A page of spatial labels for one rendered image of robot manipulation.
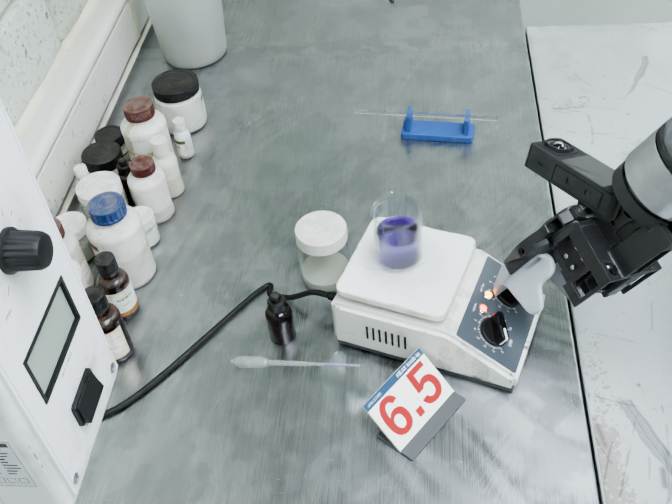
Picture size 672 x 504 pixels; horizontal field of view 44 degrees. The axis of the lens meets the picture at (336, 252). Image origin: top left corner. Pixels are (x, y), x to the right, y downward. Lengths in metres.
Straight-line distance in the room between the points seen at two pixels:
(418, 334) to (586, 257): 0.19
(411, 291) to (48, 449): 0.55
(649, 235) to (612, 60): 0.64
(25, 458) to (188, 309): 0.65
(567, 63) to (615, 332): 0.53
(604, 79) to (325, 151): 0.43
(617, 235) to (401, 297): 0.22
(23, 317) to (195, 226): 0.77
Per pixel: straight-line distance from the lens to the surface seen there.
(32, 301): 0.32
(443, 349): 0.84
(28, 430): 0.33
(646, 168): 0.71
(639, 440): 0.86
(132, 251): 0.98
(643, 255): 0.75
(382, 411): 0.82
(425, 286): 0.84
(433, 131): 1.16
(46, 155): 1.11
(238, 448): 0.85
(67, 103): 1.18
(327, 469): 0.82
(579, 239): 0.77
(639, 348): 0.93
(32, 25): 1.21
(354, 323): 0.86
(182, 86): 1.21
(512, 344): 0.87
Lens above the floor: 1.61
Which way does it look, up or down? 45 degrees down
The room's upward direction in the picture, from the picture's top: 6 degrees counter-clockwise
